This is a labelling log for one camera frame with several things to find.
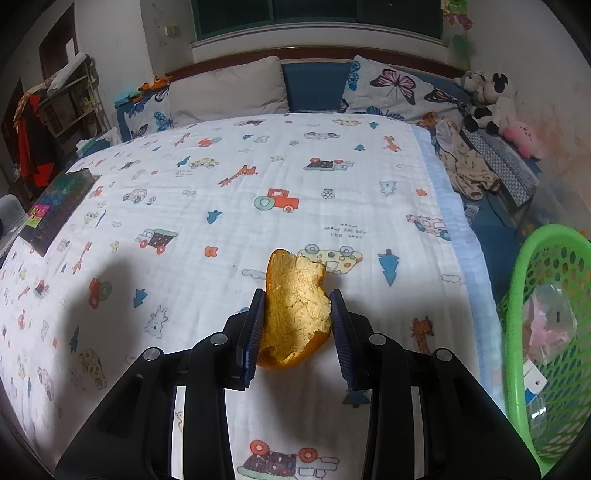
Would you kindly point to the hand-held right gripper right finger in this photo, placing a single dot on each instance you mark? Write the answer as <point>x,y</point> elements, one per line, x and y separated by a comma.
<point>341,341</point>

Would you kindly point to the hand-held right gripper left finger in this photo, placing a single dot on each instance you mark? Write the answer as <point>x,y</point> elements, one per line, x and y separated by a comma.
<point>254,350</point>

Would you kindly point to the orange peel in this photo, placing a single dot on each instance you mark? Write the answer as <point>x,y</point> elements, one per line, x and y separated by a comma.
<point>295,314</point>

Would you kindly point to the green plastic basket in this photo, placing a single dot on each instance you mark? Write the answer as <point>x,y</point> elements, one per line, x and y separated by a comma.
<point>512,360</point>

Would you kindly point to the blue and white milk carton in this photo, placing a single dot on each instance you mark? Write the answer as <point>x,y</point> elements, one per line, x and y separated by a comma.
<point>534,383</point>

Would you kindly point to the clear plastic bag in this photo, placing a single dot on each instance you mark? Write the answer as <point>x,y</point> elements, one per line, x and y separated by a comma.
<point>549,323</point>

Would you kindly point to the blue bed sheet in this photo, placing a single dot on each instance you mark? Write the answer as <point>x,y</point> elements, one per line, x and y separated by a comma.
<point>494,226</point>

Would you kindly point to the white cartoon printed blanket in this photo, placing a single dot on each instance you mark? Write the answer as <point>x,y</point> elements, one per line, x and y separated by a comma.
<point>277,157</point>

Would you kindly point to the beige clothing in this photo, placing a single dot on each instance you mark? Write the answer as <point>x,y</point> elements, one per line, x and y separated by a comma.
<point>471,166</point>

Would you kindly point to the black colourful box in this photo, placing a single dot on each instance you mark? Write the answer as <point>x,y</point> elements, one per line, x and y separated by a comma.
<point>60,212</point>

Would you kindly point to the checkered folded cloth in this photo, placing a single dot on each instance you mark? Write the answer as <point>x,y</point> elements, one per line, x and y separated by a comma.
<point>508,170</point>

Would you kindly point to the blue headboard cushion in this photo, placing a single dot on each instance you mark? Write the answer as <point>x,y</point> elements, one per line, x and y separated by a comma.
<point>316,87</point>

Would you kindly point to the large butterfly pillow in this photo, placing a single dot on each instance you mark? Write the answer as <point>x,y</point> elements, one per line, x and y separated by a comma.
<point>392,87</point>

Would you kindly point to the small butterfly pillow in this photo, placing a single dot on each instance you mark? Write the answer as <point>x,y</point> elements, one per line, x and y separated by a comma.
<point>145,115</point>

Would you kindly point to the grey pillow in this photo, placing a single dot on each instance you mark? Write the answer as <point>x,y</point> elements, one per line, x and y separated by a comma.
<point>226,92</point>

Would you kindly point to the clear plastic storage box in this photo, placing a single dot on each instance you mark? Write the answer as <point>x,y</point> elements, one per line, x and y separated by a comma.
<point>563,203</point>

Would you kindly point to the tissue box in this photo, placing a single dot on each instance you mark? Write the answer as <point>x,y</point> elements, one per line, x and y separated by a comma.
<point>87,146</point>

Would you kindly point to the pink plush toy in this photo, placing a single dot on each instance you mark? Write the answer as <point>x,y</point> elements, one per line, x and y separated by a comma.
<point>524,136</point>

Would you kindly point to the black and white cow plush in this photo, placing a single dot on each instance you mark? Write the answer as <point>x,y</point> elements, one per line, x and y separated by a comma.
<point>491,106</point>

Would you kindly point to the teal toy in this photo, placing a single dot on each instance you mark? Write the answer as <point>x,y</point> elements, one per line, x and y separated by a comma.
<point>127,98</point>

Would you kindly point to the orange plush toy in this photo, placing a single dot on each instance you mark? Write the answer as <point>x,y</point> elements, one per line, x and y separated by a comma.
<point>154,83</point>

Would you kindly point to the grey dog plush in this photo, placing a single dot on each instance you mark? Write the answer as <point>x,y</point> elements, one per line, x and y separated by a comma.
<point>468,82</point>

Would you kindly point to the wooden headboard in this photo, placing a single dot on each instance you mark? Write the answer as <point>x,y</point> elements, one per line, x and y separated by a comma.
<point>207,64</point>

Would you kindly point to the red hanging clothes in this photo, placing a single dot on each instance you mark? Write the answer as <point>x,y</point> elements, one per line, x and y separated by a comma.
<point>34,147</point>

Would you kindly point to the metal shelf rack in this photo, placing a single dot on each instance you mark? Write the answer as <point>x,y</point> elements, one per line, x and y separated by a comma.
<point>76,97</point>

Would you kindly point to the dark window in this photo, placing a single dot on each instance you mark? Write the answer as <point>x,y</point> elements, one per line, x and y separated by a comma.
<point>323,16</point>

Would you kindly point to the brown door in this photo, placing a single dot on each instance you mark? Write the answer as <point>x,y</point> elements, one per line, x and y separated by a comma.
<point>57,41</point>

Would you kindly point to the wall socket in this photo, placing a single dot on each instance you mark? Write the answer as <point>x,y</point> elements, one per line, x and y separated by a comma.
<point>171,30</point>

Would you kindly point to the flower wall decoration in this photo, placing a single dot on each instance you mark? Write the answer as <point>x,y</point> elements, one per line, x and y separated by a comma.
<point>457,23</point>

